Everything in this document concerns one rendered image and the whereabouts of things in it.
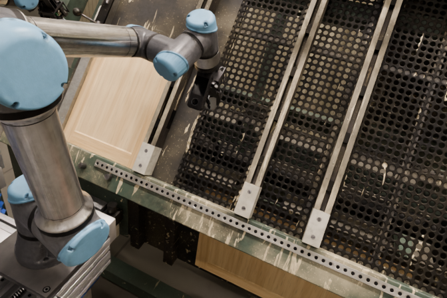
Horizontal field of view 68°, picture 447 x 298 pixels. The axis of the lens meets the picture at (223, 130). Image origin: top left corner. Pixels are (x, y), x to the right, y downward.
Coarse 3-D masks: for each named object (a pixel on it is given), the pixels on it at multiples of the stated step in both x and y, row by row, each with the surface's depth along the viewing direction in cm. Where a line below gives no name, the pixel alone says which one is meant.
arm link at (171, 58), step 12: (156, 36) 82; (180, 36) 80; (192, 36) 80; (156, 48) 80; (168, 48) 78; (180, 48) 78; (192, 48) 79; (156, 60) 78; (168, 60) 76; (180, 60) 77; (192, 60) 80; (168, 72) 77; (180, 72) 78
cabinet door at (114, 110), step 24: (96, 72) 156; (120, 72) 153; (144, 72) 150; (96, 96) 154; (120, 96) 151; (144, 96) 148; (72, 120) 154; (96, 120) 152; (120, 120) 149; (144, 120) 145; (96, 144) 149; (120, 144) 146
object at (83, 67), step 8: (112, 8) 159; (112, 16) 160; (80, 64) 156; (88, 64) 156; (80, 72) 155; (72, 80) 156; (80, 80) 155; (72, 88) 155; (80, 88) 156; (72, 96) 154; (64, 104) 154; (72, 104) 154; (64, 112) 154; (64, 120) 153; (64, 128) 155
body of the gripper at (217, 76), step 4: (220, 64) 100; (196, 68) 93; (212, 68) 92; (216, 68) 93; (220, 68) 100; (224, 68) 100; (200, 72) 93; (204, 72) 92; (208, 72) 92; (212, 72) 93; (216, 72) 99; (220, 72) 99; (224, 72) 100; (216, 76) 98; (220, 76) 98; (216, 80) 97; (220, 80) 99; (224, 80) 103; (212, 84) 97; (216, 84) 98; (220, 84) 104; (212, 88) 98; (216, 88) 98; (212, 92) 99; (216, 92) 99
